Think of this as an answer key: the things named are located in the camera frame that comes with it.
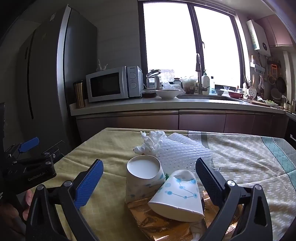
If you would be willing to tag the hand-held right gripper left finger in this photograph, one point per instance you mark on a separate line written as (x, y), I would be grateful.
(89, 185)

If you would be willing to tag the clear plastic bag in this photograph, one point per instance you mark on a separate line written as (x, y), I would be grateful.
(171, 86)

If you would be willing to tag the small blue white bowl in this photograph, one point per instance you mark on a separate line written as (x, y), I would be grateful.
(219, 92)

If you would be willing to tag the white ornament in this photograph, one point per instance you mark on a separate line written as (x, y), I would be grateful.
(101, 64)

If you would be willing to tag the hanging frying pan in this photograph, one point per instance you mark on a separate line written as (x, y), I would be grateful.
(281, 84)

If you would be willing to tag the dark red bowl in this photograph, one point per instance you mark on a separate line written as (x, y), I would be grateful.
(149, 94)

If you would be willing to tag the white foam net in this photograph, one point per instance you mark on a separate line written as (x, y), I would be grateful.
(182, 153)

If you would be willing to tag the brown wall cabinet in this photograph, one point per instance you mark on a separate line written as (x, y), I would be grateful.
(277, 30)

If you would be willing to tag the white microwave oven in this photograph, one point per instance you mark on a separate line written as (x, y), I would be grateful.
(104, 84)

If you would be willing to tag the copper thermos flask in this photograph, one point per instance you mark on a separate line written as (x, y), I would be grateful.
(79, 95)

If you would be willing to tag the paper cup with blue dots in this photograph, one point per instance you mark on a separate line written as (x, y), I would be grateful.
(178, 199)
(143, 169)

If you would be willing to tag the kitchen window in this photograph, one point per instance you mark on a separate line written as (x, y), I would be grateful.
(168, 34)

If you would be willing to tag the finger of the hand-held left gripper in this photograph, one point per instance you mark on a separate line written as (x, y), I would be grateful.
(29, 144)
(52, 153)

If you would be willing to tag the metal kitchen faucet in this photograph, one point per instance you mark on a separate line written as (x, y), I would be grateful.
(198, 69)

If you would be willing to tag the yellow tablecloth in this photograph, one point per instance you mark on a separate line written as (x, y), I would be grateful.
(104, 148)

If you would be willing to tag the glass jar with food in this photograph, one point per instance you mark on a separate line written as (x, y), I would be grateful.
(189, 85)

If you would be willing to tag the grey refrigerator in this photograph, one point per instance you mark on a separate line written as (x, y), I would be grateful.
(46, 81)

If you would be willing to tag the person's left hand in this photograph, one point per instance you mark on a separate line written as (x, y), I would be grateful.
(29, 198)

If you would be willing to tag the kitchen counter with brown cabinets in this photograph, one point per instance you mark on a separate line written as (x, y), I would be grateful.
(138, 120)

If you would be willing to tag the white water heater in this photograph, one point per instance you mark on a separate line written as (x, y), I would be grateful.
(257, 37)

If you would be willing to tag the wooden cutting board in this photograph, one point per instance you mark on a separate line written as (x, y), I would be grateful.
(259, 102)

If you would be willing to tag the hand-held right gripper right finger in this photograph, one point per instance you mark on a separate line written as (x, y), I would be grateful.
(208, 178)

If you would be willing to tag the white tissue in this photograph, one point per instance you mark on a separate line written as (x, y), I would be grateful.
(151, 143)

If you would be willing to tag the small kettle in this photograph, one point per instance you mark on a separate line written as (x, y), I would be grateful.
(153, 82)

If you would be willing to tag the trash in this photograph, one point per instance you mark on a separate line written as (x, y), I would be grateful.
(150, 224)

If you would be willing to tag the white pump bottle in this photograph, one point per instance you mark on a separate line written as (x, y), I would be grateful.
(205, 83)

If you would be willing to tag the white slotted spatula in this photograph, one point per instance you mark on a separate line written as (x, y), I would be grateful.
(252, 90)

